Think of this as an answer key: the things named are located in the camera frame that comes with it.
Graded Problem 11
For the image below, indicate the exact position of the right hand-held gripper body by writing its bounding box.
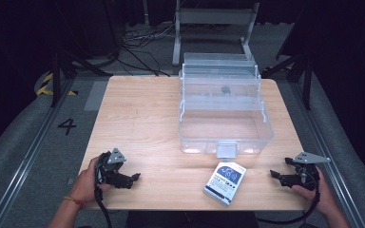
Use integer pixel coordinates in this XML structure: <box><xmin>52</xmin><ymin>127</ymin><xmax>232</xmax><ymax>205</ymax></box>
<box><xmin>292</xmin><ymin>151</ymin><xmax>332</xmax><ymax>192</ymax></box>

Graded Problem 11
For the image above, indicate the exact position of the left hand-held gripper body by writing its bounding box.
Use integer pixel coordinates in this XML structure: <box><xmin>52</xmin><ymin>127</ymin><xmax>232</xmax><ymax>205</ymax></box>
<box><xmin>94</xmin><ymin>147</ymin><xmax>128</xmax><ymax>187</ymax></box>

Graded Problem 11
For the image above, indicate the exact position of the white and blue packet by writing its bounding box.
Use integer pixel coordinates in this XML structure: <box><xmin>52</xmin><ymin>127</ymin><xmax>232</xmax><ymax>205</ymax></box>
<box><xmin>202</xmin><ymin>161</ymin><xmax>247</xmax><ymax>207</ymax></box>

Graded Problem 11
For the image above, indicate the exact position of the clear plastic storage box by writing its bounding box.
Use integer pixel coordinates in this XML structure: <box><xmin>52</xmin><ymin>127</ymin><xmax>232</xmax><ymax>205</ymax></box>
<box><xmin>178</xmin><ymin>51</ymin><xmax>275</xmax><ymax>160</ymax></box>

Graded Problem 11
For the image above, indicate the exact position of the person's right hand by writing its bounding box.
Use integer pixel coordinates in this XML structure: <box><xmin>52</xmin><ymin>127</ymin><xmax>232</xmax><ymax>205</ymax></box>
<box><xmin>291</xmin><ymin>165</ymin><xmax>338</xmax><ymax>217</ymax></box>

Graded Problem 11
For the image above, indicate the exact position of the person's left hand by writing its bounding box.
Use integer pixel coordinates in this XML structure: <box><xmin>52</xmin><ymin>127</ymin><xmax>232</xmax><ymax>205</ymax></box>
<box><xmin>69</xmin><ymin>156</ymin><xmax>112</xmax><ymax>204</ymax></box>

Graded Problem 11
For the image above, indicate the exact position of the grey floor tape patch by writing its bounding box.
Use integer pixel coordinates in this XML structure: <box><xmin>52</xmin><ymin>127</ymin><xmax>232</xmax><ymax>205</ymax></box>
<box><xmin>83</xmin><ymin>80</ymin><xmax>109</xmax><ymax>112</ymax></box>

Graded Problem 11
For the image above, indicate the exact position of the black stand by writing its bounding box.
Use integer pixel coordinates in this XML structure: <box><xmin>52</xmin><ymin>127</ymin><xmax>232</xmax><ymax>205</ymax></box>
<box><xmin>50</xmin><ymin>48</ymin><xmax>114</xmax><ymax>108</ymax></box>
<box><xmin>260</xmin><ymin>52</ymin><xmax>316</xmax><ymax>111</ymax></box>

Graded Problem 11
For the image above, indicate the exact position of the yellow and black floor tape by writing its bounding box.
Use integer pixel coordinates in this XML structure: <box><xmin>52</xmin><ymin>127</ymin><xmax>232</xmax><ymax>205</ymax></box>
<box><xmin>35</xmin><ymin>72</ymin><xmax>79</xmax><ymax>97</ymax></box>

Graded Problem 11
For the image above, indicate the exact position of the grey metal stand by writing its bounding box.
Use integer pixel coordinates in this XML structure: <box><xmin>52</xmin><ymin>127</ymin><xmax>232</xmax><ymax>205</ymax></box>
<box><xmin>171</xmin><ymin>0</ymin><xmax>260</xmax><ymax>67</ymax></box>

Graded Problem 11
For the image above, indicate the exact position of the metal floor rail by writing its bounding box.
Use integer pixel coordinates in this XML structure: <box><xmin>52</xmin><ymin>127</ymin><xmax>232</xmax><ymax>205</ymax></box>
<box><xmin>289</xmin><ymin>80</ymin><xmax>365</xmax><ymax>228</ymax></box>
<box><xmin>0</xmin><ymin>79</ymin><xmax>74</xmax><ymax>228</ymax></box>

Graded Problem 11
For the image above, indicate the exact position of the left hand-held gripper black cable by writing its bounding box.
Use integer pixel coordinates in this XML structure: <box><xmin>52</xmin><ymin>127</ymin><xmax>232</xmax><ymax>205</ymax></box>
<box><xmin>93</xmin><ymin>185</ymin><xmax>113</xmax><ymax>228</ymax></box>

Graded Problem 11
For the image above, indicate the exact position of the hand-held gripper black cable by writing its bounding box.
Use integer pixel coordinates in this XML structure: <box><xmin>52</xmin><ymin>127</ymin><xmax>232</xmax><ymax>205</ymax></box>
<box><xmin>256</xmin><ymin>172</ymin><xmax>322</xmax><ymax>226</ymax></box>
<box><xmin>93</xmin><ymin>185</ymin><xmax>113</xmax><ymax>228</ymax></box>

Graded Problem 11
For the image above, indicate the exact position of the right hand-held gripper black cable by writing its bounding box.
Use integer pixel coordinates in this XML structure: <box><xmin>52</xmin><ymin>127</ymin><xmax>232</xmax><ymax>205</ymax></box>
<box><xmin>256</xmin><ymin>172</ymin><xmax>322</xmax><ymax>226</ymax></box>

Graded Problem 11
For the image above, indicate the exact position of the orange bracelet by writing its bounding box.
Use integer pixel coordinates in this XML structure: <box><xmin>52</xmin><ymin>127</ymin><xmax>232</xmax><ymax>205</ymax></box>
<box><xmin>63</xmin><ymin>196</ymin><xmax>87</xmax><ymax>210</ymax></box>

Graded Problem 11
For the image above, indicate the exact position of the bundle of black floor cables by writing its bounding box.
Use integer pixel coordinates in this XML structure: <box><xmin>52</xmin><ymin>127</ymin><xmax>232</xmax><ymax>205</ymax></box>
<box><xmin>119</xmin><ymin>22</ymin><xmax>175</xmax><ymax>78</ymax></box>

